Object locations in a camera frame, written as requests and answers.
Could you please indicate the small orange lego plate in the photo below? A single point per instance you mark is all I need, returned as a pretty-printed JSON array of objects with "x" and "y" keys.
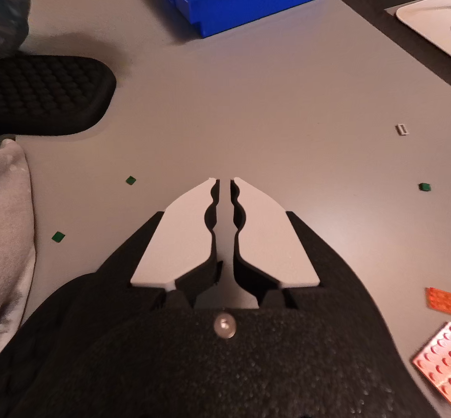
[{"x": 438, "y": 300}]

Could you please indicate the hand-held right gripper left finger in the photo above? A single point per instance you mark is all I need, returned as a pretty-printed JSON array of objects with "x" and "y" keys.
[{"x": 176, "y": 245}]

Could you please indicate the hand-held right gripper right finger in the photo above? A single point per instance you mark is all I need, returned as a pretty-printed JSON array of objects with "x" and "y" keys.
[{"x": 274, "y": 245}]

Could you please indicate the person's left forearm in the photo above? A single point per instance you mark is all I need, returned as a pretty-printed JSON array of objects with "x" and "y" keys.
[{"x": 14, "y": 2}]

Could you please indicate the black wrist rest pad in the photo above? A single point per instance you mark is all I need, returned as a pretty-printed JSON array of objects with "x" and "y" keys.
[{"x": 49, "y": 94}]

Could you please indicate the small white lego tile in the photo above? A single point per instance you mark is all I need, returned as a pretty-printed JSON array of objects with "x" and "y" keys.
[{"x": 402, "y": 129}]

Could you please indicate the white stand base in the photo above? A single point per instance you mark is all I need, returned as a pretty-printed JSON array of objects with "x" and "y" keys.
[{"x": 430, "y": 20}]

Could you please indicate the large orange lego plate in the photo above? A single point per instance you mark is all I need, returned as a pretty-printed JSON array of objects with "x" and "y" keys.
[{"x": 435, "y": 361}]

